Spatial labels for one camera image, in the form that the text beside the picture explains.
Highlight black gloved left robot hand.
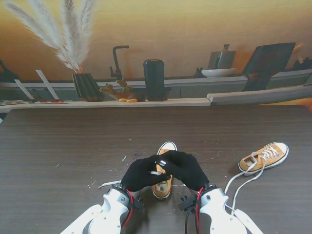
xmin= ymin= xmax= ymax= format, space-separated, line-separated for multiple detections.
xmin=121 ymin=154 xmax=171 ymax=193

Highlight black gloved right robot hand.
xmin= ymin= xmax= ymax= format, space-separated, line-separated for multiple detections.
xmin=159 ymin=150 xmax=210 ymax=191

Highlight long white shoelace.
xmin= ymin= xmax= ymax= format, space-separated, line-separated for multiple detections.
xmin=97 ymin=156 xmax=176 ymax=190

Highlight dark low stand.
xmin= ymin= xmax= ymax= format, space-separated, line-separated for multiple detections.
xmin=131 ymin=86 xmax=172 ymax=102

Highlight yellow cactus ornament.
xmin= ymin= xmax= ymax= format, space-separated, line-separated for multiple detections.
xmin=99 ymin=77 xmax=134 ymax=100

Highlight black cylindrical canister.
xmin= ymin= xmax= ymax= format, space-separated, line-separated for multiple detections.
xmin=143 ymin=59 xmax=165 ymax=102

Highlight grey wooden plank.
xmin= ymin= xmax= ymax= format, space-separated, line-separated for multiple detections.
xmin=206 ymin=84 xmax=312 ymax=106

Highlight white bowl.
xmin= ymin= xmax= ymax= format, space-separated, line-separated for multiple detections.
xmin=201 ymin=68 xmax=236 ymax=78

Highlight dark green ribbed vase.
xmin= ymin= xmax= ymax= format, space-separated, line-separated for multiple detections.
xmin=72 ymin=72 xmax=105 ymax=102

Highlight red flat strips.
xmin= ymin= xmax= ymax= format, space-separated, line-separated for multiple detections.
xmin=36 ymin=99 xmax=67 ymax=104

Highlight grey metal pot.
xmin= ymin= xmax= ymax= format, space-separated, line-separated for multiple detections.
xmin=208 ymin=44 xmax=237 ymax=70

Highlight black kitchen faucet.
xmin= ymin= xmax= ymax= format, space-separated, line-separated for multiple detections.
xmin=109 ymin=45 xmax=130 ymax=78

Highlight long white slat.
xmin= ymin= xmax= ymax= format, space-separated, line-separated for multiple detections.
xmin=35 ymin=70 xmax=60 ymax=100

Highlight short white slat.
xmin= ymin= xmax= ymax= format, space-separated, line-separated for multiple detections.
xmin=14 ymin=79 xmax=35 ymax=100

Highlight white pampas grass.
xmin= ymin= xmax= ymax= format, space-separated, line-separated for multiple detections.
xmin=2 ymin=0 xmax=98 ymax=74

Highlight red left arm cable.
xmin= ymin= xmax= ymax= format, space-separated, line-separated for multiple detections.
xmin=121 ymin=190 xmax=135 ymax=230

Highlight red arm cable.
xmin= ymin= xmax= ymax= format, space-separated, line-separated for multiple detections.
xmin=194 ymin=187 xmax=205 ymax=234
xmin=121 ymin=190 xmax=135 ymax=230

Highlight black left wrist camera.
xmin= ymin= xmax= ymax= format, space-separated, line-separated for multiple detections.
xmin=133 ymin=196 xmax=146 ymax=212

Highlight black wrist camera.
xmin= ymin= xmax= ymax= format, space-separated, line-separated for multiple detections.
xmin=133 ymin=196 xmax=146 ymax=212
xmin=179 ymin=195 xmax=195 ymax=213

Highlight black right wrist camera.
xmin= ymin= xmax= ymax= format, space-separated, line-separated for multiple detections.
xmin=179 ymin=195 xmax=195 ymax=213

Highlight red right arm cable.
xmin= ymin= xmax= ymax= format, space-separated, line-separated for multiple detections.
xmin=194 ymin=187 xmax=205 ymax=234

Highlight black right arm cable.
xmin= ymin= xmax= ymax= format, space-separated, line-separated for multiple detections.
xmin=184 ymin=211 xmax=193 ymax=234

